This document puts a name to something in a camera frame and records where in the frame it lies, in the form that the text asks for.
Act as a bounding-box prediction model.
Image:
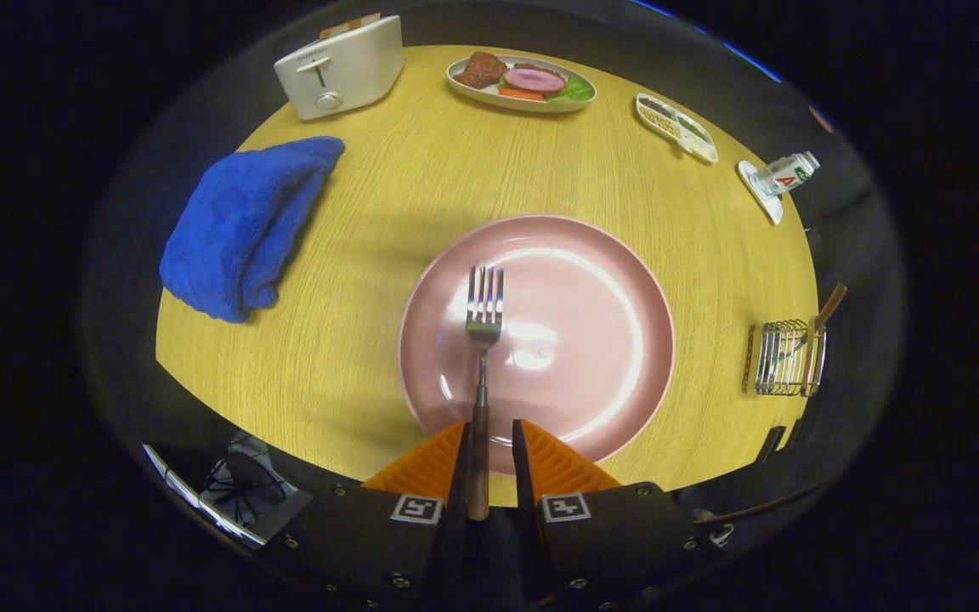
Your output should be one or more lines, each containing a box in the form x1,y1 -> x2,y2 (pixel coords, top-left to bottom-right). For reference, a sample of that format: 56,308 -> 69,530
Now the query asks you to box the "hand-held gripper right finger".
512,418 -> 724,612

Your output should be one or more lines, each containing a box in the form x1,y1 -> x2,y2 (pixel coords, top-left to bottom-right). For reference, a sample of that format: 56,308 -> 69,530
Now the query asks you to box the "pink ham slice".
502,68 -> 568,95

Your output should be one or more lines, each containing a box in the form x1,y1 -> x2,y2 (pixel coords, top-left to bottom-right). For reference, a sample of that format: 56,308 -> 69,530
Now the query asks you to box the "white toaster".
274,14 -> 406,122

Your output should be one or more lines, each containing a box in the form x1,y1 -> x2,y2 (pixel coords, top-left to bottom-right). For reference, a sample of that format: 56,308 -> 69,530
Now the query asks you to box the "brown toast slice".
320,13 -> 382,41

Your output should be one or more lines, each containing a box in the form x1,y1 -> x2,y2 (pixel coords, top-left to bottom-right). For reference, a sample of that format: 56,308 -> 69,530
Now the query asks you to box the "grey oval food plate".
445,53 -> 598,114

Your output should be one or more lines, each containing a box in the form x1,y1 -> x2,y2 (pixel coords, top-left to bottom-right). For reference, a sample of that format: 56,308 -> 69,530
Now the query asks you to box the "fork with brown handle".
465,265 -> 506,521

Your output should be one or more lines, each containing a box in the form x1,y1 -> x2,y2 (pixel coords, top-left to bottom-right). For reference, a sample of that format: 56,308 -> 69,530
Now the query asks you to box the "large brown meat piece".
454,51 -> 509,89

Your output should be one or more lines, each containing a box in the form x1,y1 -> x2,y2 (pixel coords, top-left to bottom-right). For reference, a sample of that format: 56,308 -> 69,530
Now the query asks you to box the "clear bottle green label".
751,150 -> 821,198

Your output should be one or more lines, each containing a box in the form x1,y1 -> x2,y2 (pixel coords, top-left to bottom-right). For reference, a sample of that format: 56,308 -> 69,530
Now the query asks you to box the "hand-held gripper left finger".
281,421 -> 469,612

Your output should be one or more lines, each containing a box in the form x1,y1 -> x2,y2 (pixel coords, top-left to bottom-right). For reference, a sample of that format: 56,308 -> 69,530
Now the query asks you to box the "green lettuce leaf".
553,75 -> 597,103

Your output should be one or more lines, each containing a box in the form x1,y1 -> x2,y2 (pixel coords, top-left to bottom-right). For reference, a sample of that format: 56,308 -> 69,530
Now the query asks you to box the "black cable tangle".
201,432 -> 312,545

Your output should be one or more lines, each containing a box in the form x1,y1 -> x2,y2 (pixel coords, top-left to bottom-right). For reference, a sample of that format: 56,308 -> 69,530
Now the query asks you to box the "white square coaster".
737,160 -> 784,226

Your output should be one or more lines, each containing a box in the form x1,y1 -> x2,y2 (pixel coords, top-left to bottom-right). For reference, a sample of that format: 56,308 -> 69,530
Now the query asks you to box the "spoon with brown handle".
783,283 -> 848,358

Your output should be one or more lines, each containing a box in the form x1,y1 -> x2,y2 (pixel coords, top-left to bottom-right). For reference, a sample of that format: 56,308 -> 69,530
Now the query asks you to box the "pink round plate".
396,214 -> 676,477

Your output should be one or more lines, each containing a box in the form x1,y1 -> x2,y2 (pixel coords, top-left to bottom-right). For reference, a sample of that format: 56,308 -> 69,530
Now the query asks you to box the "metal wire cutlery rack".
743,316 -> 828,398

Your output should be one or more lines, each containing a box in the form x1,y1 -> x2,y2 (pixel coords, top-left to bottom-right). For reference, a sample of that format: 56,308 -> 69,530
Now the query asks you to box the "chrome metal bar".
142,443 -> 268,550

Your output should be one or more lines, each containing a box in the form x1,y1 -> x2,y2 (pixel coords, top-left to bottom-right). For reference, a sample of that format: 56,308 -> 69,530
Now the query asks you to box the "white divided bean tray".
635,93 -> 720,165

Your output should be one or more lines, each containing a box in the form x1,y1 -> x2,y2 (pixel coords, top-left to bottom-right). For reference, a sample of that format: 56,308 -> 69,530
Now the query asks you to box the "blue towel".
159,136 -> 346,324

